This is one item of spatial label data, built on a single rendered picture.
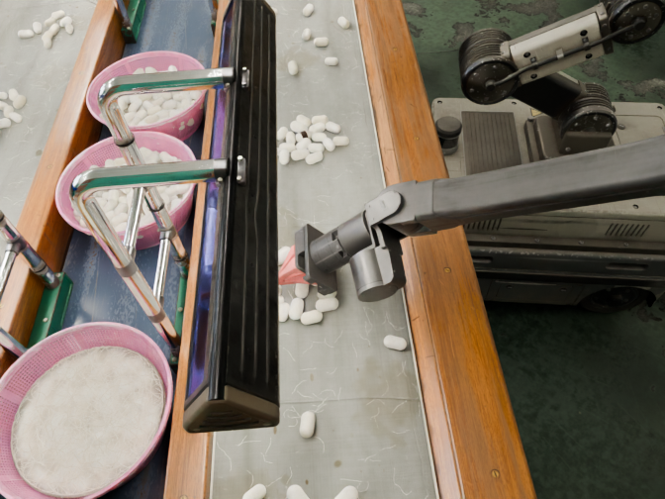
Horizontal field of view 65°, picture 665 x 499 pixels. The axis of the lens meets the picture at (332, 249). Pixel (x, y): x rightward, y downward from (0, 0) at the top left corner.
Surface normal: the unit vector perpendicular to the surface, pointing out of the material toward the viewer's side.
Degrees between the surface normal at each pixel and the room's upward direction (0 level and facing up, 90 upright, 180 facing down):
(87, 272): 0
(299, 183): 0
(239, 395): 58
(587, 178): 41
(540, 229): 90
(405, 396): 0
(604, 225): 90
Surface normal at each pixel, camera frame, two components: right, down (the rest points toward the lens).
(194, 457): -0.04, -0.58
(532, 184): -0.61, -0.20
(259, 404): 0.82, -0.38
